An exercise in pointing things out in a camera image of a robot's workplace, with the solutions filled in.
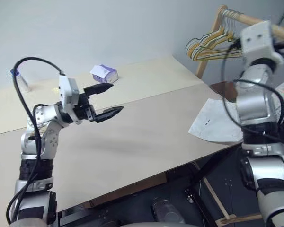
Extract white bottle with blue cap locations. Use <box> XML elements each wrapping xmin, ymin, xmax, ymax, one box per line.
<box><xmin>10</xmin><ymin>68</ymin><xmax>30</xmax><ymax>93</ymax></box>

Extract purple tissue box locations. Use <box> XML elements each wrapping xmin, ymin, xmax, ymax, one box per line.
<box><xmin>89</xmin><ymin>63</ymin><xmax>119</xmax><ymax>84</ymax></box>

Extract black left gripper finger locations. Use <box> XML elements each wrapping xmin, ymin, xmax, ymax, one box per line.
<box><xmin>83</xmin><ymin>83</ymin><xmax>115</xmax><ymax>96</ymax></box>
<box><xmin>94</xmin><ymin>106</ymin><xmax>125</xmax><ymax>124</ymax></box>

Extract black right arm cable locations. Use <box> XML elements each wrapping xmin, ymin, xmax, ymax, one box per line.
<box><xmin>221</xmin><ymin>37</ymin><xmax>284</xmax><ymax>144</ymax></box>

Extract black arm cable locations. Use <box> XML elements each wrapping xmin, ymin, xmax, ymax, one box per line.
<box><xmin>6</xmin><ymin>56</ymin><xmax>67</xmax><ymax>225</ymax></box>
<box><xmin>221</xmin><ymin>37</ymin><xmax>284</xmax><ymax>144</ymax></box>

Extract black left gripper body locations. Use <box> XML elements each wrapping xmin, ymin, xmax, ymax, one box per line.
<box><xmin>72</xmin><ymin>92</ymin><xmax>98</xmax><ymax>123</ymax></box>

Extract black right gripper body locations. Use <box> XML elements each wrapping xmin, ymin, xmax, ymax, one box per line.
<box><xmin>271</xmin><ymin>37</ymin><xmax>284</xmax><ymax>52</ymax></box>

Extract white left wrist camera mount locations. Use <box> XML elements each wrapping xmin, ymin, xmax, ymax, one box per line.
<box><xmin>58</xmin><ymin>75</ymin><xmax>82</xmax><ymax>125</ymax></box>

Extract grey wire hanger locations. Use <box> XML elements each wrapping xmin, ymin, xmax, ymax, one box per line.
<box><xmin>185</xmin><ymin>10</ymin><xmax>230</xmax><ymax>57</ymax></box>

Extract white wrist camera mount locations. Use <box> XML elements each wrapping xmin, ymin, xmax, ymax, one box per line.
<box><xmin>240</xmin><ymin>20</ymin><xmax>284</xmax><ymax>65</ymax></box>
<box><xmin>58</xmin><ymin>75</ymin><xmax>82</xmax><ymax>125</ymax></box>

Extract bunch of clothes hangers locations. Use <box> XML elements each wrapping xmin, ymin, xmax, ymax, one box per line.
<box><xmin>191</xmin><ymin>11</ymin><xmax>244</xmax><ymax>62</ymax></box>

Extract yellow wire hanger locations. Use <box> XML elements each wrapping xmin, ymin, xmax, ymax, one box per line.
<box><xmin>188</xmin><ymin>11</ymin><xmax>242</xmax><ymax>60</ymax></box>

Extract wooden clothes rack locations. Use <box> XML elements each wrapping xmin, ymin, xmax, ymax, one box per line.
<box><xmin>195</xmin><ymin>4</ymin><xmax>284</xmax><ymax>227</ymax></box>

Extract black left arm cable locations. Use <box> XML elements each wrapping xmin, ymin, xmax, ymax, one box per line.
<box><xmin>6</xmin><ymin>56</ymin><xmax>67</xmax><ymax>225</ymax></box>

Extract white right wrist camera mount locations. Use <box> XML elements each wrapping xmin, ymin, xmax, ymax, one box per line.
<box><xmin>240</xmin><ymin>20</ymin><xmax>284</xmax><ymax>65</ymax></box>

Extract white wire hanger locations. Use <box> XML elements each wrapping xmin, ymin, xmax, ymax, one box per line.
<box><xmin>186</xmin><ymin>10</ymin><xmax>240</xmax><ymax>59</ymax></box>

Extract dark rounded shape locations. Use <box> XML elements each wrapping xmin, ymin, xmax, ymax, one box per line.
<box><xmin>152</xmin><ymin>197</ymin><xmax>182</xmax><ymax>222</ymax></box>

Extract white shorts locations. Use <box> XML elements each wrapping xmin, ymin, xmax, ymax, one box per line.
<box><xmin>188</xmin><ymin>77</ymin><xmax>284</xmax><ymax>144</ymax></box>

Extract black table frame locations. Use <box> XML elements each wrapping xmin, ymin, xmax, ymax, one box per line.
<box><xmin>56</xmin><ymin>148</ymin><xmax>230</xmax><ymax>227</ymax></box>

